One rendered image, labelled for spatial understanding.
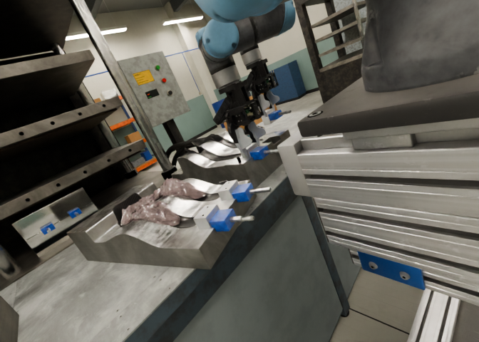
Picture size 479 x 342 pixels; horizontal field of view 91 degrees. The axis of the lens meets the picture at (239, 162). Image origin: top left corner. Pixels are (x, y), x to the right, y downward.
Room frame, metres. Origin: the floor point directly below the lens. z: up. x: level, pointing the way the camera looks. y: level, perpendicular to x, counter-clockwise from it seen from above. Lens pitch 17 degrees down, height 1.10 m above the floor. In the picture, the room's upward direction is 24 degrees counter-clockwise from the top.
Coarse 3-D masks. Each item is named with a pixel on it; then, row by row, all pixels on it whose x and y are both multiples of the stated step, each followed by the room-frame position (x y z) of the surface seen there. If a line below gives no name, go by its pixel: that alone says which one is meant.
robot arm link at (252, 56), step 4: (256, 48) 0.94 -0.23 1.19; (248, 52) 0.94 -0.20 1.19; (252, 52) 0.94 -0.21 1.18; (256, 52) 0.94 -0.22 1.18; (260, 52) 0.96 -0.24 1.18; (244, 56) 0.95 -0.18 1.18; (248, 56) 0.94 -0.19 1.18; (252, 56) 0.94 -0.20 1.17; (256, 56) 0.94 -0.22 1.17; (260, 56) 0.95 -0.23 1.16; (244, 60) 0.96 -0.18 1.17; (248, 60) 0.94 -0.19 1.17; (252, 60) 0.94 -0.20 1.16; (256, 60) 0.94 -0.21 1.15; (260, 60) 0.95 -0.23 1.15; (244, 64) 0.97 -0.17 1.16; (248, 64) 0.96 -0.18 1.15
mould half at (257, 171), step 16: (208, 144) 0.97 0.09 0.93; (272, 144) 0.75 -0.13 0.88; (192, 160) 0.87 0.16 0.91; (208, 160) 0.86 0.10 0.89; (224, 160) 0.79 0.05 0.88; (256, 160) 0.69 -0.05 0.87; (272, 160) 0.73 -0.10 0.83; (176, 176) 1.01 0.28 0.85; (192, 176) 0.90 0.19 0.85; (208, 176) 0.81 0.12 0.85; (224, 176) 0.74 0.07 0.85; (240, 176) 0.68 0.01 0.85; (256, 176) 0.67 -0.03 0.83
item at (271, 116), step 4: (272, 108) 1.00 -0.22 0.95; (268, 112) 0.97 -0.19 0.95; (272, 112) 0.98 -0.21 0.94; (276, 112) 0.94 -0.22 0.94; (280, 112) 0.96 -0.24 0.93; (284, 112) 0.92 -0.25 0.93; (288, 112) 0.91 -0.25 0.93; (268, 116) 0.97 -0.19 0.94; (272, 116) 0.95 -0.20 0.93; (276, 116) 0.94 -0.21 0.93; (280, 116) 0.95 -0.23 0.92; (264, 120) 0.98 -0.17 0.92; (268, 120) 0.97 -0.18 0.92; (272, 120) 0.98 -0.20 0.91; (264, 124) 0.99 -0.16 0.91; (268, 124) 0.97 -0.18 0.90
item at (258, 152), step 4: (252, 144) 0.71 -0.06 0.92; (256, 144) 0.71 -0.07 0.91; (248, 148) 0.69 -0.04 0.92; (252, 148) 0.70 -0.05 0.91; (256, 148) 0.70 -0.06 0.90; (260, 148) 0.68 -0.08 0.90; (264, 148) 0.68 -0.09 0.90; (240, 152) 0.71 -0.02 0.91; (248, 152) 0.69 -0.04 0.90; (252, 152) 0.68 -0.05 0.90; (256, 152) 0.67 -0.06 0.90; (260, 152) 0.66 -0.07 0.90; (264, 152) 0.66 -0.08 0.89; (268, 152) 0.65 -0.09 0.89; (272, 152) 0.64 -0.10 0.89; (276, 152) 0.64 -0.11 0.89; (244, 156) 0.71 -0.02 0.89; (252, 156) 0.68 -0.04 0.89; (256, 156) 0.67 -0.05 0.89; (260, 156) 0.66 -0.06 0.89; (264, 156) 0.67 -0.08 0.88
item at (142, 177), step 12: (132, 180) 1.68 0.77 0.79; (144, 180) 1.51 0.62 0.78; (156, 180) 1.37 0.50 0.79; (108, 192) 1.62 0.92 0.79; (120, 192) 1.46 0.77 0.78; (96, 204) 1.42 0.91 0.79; (24, 240) 1.31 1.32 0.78; (12, 252) 1.17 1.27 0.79; (24, 252) 1.08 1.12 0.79; (48, 252) 0.94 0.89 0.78; (24, 264) 0.92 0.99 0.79; (36, 264) 0.86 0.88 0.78; (0, 276) 0.90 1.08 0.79; (0, 288) 0.79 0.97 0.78
